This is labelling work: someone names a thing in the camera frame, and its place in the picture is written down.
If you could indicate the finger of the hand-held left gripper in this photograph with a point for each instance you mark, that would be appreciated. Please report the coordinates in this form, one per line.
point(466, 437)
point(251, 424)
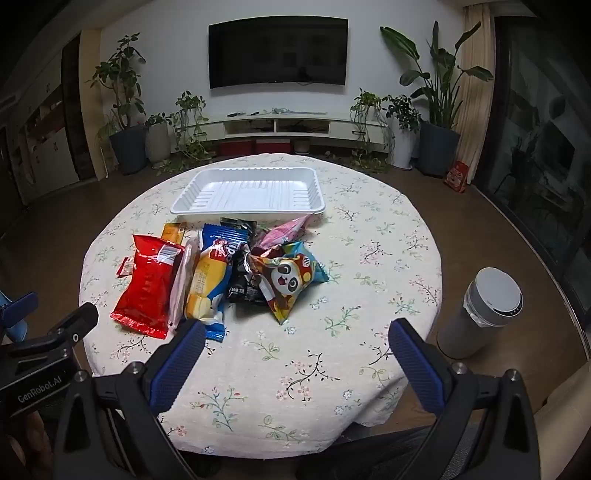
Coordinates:
point(78, 319)
point(21, 304)

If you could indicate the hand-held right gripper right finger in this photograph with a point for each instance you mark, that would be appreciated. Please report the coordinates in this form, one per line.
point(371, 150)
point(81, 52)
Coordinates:
point(415, 364)

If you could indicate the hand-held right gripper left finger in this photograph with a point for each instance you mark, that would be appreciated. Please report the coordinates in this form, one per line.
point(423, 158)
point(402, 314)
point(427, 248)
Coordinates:
point(178, 364)

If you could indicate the red snack packet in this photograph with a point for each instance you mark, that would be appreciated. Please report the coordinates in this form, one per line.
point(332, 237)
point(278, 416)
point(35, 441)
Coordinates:
point(147, 290)

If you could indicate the pinkish white snack packet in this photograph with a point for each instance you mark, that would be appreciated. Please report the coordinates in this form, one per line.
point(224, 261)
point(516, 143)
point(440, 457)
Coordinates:
point(182, 286)

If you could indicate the blue yellow chips packet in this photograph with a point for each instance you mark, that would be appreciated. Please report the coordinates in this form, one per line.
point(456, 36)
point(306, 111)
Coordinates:
point(207, 281)

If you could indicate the panda print snack packet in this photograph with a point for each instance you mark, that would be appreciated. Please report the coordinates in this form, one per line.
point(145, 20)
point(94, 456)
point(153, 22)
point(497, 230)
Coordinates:
point(281, 281)

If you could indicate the white plastic tray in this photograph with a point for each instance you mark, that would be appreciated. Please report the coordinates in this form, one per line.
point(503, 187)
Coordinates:
point(249, 189)

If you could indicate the light blue object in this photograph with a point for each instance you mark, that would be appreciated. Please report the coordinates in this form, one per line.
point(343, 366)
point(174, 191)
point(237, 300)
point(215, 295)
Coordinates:
point(7, 330)

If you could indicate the red white candy packet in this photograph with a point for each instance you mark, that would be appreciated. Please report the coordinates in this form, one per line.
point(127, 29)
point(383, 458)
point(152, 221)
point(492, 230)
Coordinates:
point(124, 267)

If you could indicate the white cylindrical trash bin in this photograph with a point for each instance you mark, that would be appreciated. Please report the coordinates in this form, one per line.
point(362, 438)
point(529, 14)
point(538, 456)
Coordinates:
point(485, 314)

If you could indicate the orange snack packet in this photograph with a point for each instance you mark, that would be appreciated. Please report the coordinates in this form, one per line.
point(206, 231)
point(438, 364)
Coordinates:
point(173, 233)

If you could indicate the black green snack packet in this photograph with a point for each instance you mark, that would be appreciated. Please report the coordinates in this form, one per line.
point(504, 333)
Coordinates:
point(238, 227)

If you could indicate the beige sofa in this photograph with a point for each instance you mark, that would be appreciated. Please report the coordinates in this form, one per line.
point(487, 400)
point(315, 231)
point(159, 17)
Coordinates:
point(563, 406)

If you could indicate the pink snack packet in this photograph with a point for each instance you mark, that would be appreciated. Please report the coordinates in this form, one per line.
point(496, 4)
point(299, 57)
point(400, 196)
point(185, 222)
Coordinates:
point(288, 228)

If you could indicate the tall plant in blue pot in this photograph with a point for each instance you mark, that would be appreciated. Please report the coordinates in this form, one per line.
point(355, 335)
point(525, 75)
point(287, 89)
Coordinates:
point(122, 138)

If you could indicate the red paper bag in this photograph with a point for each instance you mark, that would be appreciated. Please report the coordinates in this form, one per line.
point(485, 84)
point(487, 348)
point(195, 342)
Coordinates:
point(456, 177)

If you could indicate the plant in grey pot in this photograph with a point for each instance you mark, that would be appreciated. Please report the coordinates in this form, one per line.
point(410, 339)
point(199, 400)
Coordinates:
point(159, 141)

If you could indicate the large leaf plant dark pot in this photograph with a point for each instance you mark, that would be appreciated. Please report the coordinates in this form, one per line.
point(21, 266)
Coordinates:
point(438, 143)

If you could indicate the red storage box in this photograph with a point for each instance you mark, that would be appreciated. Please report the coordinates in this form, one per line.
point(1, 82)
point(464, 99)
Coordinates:
point(273, 146)
point(235, 147)

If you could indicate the plant in white pot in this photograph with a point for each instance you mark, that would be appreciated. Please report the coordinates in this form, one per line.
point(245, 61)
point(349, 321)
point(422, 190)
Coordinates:
point(404, 138)

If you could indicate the trailing vine plant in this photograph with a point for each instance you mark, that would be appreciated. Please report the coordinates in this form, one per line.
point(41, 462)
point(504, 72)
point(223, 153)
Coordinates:
point(189, 115)
point(367, 110)

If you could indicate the glass sliding door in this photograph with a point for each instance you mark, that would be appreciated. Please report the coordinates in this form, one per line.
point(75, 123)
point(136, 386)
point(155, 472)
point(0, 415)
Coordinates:
point(540, 161)

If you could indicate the small pot under cabinet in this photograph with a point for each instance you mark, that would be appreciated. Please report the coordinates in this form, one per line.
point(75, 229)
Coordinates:
point(302, 146)

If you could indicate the white television cabinet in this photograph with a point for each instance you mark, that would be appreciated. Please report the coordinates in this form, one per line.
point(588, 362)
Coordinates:
point(300, 123)

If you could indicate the light blue item on cabinet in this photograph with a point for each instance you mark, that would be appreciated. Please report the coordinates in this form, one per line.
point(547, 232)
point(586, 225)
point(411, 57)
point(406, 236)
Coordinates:
point(281, 110)

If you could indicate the beige curtain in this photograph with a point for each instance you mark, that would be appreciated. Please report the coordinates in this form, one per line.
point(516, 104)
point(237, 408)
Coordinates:
point(473, 55)

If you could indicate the wooden wall cabinet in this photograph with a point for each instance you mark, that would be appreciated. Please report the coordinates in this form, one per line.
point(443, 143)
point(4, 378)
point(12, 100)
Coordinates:
point(41, 138)

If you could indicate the wall television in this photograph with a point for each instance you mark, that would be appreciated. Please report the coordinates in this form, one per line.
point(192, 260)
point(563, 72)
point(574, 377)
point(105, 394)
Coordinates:
point(277, 53)

